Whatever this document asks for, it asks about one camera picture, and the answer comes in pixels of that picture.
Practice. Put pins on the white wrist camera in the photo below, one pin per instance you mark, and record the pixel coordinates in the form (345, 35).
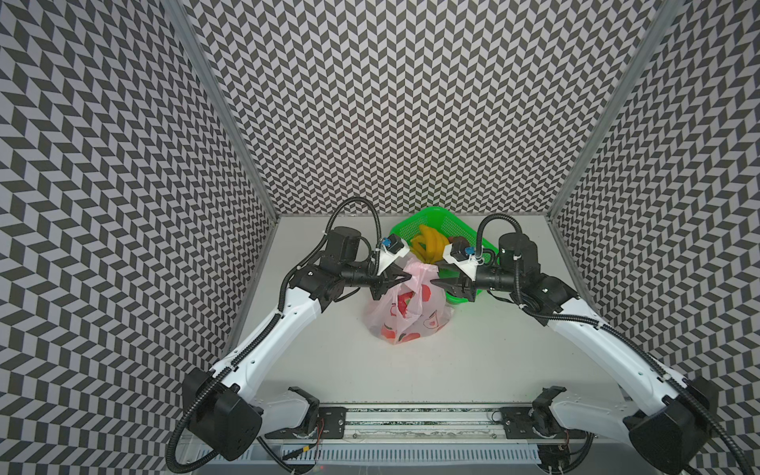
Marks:
(389, 250)
(464, 258)

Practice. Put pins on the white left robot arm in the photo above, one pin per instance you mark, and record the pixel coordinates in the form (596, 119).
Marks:
(223, 412)

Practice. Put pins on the yellow fake banana bunch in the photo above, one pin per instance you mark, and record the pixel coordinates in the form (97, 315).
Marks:
(429, 244)

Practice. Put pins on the white vented cable tray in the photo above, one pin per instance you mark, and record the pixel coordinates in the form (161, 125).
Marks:
(436, 454)

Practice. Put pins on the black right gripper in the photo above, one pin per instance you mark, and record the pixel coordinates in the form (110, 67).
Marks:
(466, 281)

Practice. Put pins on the aluminium corner post right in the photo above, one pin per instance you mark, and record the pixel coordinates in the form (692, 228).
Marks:
(663, 20)

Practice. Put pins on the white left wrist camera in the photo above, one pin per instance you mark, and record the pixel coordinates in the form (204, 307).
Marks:
(389, 250)

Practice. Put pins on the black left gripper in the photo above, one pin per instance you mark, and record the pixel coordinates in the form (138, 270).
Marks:
(388, 279)

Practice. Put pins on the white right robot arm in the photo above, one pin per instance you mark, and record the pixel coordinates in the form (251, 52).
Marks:
(670, 417)

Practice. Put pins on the pink plastic bag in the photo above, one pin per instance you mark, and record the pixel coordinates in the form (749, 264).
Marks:
(383, 320)

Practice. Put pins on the aluminium corner post left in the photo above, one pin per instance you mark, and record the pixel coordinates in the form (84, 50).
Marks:
(177, 15)

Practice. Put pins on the aluminium corner post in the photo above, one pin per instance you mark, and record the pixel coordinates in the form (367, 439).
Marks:
(663, 20)
(177, 15)

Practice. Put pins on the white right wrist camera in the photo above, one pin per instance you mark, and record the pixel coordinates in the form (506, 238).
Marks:
(464, 258)

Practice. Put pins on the green plastic basket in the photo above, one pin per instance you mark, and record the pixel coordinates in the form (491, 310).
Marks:
(445, 222)

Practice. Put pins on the dark purple fake fruit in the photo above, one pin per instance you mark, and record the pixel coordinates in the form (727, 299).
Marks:
(459, 241)

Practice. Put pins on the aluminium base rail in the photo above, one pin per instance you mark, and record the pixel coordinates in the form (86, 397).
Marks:
(428, 423)

